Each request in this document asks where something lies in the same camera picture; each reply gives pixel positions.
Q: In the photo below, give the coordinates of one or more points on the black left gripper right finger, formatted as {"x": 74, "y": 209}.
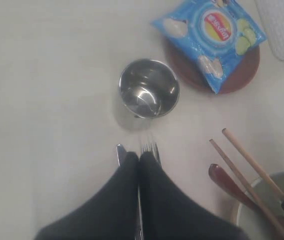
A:
{"x": 169, "y": 214}

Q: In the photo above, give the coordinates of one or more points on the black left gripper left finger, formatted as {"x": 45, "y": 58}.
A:
{"x": 109, "y": 215}

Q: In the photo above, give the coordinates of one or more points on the white speckled ceramic bowl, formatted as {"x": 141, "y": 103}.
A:
{"x": 256, "y": 226}

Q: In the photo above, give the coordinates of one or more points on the dark red wooden spoon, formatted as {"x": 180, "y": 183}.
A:
{"x": 221, "y": 178}

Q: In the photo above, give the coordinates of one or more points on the silver metal table knife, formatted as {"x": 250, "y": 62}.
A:
{"x": 121, "y": 154}

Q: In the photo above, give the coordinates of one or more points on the wooden chopstick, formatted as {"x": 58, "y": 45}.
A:
{"x": 254, "y": 164}
{"x": 268, "y": 214}

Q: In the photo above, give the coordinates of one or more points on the silver metal fork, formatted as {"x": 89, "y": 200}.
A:
{"x": 151, "y": 146}

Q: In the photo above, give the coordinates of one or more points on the shiny stainless steel cup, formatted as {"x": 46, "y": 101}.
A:
{"x": 148, "y": 88}

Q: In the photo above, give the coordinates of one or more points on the brown round plate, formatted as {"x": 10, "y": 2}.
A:
{"x": 190, "y": 74}

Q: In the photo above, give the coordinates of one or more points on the blue Lays chip bag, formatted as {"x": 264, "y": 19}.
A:
{"x": 214, "y": 34}

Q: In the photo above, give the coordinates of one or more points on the white perforated plastic basket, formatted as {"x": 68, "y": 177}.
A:
{"x": 271, "y": 13}

